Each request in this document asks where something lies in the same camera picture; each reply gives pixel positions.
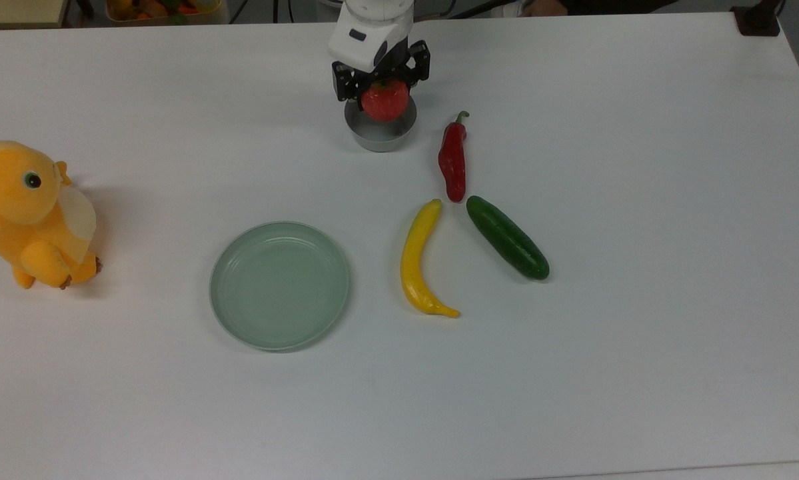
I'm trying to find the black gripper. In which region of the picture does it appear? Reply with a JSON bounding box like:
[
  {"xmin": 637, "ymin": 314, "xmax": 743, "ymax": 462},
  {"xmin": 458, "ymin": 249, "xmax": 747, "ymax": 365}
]
[{"xmin": 332, "ymin": 40, "xmax": 432, "ymax": 103}]

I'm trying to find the red apple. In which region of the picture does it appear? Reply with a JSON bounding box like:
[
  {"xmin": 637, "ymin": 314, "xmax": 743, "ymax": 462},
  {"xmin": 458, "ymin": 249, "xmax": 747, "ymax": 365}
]
[{"xmin": 361, "ymin": 79, "xmax": 410, "ymax": 123}]

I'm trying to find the grey round bowl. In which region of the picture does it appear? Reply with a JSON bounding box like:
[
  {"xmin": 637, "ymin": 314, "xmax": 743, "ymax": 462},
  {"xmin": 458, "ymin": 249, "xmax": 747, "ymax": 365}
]
[{"xmin": 344, "ymin": 93, "xmax": 418, "ymax": 153}]

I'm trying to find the red chili pepper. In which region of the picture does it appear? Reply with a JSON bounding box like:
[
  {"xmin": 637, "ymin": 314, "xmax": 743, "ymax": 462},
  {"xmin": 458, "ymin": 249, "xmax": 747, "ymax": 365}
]
[{"xmin": 438, "ymin": 111, "xmax": 470, "ymax": 203}]

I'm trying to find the yellow banana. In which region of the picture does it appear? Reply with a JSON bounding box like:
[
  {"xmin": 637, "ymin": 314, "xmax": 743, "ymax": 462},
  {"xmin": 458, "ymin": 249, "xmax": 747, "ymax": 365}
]
[{"xmin": 400, "ymin": 199, "xmax": 461, "ymax": 319}]

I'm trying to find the green cucumber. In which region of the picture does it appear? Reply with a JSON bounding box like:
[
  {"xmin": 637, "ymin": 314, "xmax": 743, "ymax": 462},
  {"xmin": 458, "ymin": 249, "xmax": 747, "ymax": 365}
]
[{"xmin": 466, "ymin": 195, "xmax": 550, "ymax": 281}]

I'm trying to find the box of toy fruit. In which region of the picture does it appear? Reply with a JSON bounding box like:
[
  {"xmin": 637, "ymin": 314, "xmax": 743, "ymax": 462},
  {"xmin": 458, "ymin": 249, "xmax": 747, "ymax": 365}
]
[{"xmin": 104, "ymin": 0, "xmax": 231, "ymax": 26}]

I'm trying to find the pale green plate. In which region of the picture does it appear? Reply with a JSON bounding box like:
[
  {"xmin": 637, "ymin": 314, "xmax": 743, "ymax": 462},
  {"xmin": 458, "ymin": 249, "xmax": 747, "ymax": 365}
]
[{"xmin": 209, "ymin": 221, "xmax": 351, "ymax": 352}]

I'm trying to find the wooden board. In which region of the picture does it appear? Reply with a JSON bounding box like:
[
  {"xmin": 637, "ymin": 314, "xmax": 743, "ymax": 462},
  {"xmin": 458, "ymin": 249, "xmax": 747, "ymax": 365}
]
[{"xmin": 0, "ymin": 0, "xmax": 71, "ymax": 29}]

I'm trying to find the orange plush dinosaur toy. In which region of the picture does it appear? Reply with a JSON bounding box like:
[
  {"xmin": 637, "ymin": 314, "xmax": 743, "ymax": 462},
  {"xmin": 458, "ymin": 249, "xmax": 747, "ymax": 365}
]
[{"xmin": 0, "ymin": 140, "xmax": 103, "ymax": 291}]

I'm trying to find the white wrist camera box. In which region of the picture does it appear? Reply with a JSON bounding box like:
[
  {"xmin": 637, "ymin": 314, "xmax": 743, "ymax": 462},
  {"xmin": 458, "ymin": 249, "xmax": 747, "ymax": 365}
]
[{"xmin": 327, "ymin": 15, "xmax": 414, "ymax": 73}]

